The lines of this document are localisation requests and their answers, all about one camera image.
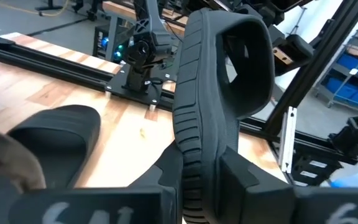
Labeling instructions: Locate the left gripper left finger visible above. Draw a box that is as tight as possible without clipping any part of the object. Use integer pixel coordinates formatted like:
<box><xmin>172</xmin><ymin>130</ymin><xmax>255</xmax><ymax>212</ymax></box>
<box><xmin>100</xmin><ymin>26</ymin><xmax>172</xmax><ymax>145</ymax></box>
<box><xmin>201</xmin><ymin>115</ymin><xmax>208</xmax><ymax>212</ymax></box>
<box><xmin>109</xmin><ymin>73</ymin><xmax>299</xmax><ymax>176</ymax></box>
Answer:
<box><xmin>7</xmin><ymin>141</ymin><xmax>185</xmax><ymax>224</ymax></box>

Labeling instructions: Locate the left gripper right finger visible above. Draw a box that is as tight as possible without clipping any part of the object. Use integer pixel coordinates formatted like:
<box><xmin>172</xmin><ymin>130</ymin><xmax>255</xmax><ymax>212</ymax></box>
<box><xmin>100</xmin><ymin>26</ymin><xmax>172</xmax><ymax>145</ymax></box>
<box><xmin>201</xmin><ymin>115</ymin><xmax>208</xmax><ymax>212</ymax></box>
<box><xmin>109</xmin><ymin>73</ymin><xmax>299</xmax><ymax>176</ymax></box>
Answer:
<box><xmin>218</xmin><ymin>146</ymin><xmax>358</xmax><ymax>224</ymax></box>

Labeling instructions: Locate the black rubber slide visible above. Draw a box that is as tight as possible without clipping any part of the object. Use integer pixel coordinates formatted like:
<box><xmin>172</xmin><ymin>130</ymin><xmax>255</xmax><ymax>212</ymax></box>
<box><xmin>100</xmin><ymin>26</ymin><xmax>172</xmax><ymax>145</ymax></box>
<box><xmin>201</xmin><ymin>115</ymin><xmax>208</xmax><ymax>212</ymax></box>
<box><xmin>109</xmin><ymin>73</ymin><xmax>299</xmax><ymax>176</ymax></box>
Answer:
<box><xmin>0</xmin><ymin>105</ymin><xmax>101</xmax><ymax>224</ymax></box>
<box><xmin>172</xmin><ymin>7</ymin><xmax>276</xmax><ymax>224</ymax></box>

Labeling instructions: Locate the rack with blue bins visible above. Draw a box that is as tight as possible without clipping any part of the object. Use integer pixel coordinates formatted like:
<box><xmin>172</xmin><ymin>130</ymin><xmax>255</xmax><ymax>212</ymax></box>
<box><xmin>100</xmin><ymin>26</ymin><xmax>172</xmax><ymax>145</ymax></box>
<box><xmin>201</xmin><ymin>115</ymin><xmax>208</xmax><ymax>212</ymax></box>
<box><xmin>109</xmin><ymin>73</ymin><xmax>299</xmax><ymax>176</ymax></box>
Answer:
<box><xmin>314</xmin><ymin>18</ymin><xmax>358</xmax><ymax>110</ymax></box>

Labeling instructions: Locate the black clamp device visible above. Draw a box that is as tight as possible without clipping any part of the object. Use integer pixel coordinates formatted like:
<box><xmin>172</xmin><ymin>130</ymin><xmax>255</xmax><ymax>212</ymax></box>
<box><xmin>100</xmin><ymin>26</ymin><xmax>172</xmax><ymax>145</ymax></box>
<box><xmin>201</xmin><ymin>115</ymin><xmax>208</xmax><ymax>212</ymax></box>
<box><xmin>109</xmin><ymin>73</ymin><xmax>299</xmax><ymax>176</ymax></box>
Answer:
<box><xmin>328</xmin><ymin>96</ymin><xmax>358</xmax><ymax>166</ymax></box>

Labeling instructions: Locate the black computer with lights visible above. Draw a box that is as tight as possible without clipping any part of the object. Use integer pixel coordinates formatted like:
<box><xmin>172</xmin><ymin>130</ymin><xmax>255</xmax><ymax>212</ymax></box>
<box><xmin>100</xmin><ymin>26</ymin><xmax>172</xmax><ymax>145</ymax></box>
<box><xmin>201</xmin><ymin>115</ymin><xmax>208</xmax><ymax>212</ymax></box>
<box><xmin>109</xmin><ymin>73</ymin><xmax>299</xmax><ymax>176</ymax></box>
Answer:
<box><xmin>92</xmin><ymin>15</ymin><xmax>127</xmax><ymax>63</ymax></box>

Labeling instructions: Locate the silver aluminium bracket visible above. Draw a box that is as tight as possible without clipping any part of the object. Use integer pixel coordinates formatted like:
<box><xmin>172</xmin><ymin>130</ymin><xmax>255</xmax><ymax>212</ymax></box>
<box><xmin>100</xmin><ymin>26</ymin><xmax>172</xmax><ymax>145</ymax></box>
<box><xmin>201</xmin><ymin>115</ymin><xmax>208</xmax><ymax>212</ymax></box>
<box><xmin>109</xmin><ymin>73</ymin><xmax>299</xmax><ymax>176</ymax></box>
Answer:
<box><xmin>277</xmin><ymin>106</ymin><xmax>298</xmax><ymax>174</ymax></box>

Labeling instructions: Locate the yellow floor cable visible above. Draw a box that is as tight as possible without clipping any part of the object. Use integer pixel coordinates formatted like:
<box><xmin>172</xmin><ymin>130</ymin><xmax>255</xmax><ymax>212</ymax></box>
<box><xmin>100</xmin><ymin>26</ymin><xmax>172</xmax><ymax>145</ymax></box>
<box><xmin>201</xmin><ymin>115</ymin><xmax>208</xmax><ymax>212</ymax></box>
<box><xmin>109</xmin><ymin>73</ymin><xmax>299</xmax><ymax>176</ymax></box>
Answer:
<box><xmin>0</xmin><ymin>0</ymin><xmax>71</xmax><ymax>18</ymax></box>

